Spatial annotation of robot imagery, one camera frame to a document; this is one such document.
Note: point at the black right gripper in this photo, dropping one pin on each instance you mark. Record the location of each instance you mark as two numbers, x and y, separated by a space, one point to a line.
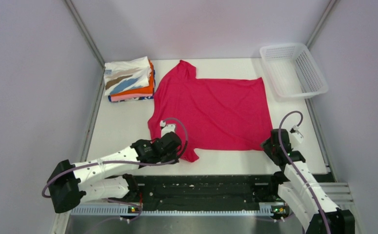
267 146

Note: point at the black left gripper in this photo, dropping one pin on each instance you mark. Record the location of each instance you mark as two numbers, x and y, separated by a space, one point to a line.
174 158

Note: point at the crimson red t-shirt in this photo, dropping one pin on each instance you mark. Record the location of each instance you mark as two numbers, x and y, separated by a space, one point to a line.
217 114

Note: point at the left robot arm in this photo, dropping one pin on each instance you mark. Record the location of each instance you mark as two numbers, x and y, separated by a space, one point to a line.
108 177

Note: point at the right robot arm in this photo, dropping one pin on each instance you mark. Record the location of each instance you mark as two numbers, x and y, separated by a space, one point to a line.
298 188

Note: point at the orange folded t-shirt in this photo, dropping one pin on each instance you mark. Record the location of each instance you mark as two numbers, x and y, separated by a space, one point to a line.
129 79

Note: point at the pink folded t-shirt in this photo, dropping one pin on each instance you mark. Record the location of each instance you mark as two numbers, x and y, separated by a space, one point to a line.
129 96

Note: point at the blue folded t-shirt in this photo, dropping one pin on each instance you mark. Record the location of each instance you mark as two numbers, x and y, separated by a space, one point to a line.
144 90

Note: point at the white plastic basket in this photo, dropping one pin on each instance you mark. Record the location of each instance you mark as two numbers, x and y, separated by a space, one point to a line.
292 72

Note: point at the white patterned folded t-shirt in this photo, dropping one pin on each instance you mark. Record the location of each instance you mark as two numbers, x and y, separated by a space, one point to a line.
121 76

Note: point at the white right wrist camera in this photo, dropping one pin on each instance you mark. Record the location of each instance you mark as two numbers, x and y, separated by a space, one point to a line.
296 137

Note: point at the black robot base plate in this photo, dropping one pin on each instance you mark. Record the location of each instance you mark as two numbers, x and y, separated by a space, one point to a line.
205 192

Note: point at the white slotted cable duct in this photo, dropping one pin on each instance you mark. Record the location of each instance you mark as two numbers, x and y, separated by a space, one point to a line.
118 210

